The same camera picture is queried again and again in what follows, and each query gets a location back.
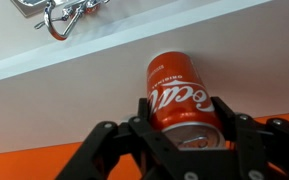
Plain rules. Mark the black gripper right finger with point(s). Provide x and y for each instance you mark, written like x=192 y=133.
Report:
x=270 y=150

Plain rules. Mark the red soda can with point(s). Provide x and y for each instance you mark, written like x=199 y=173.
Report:
x=177 y=86

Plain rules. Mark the chrome faucet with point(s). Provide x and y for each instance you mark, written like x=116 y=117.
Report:
x=55 y=25

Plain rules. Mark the long white wall shelf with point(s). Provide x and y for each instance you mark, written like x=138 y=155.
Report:
x=67 y=110

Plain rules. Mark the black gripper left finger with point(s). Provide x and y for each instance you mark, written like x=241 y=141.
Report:
x=104 y=153

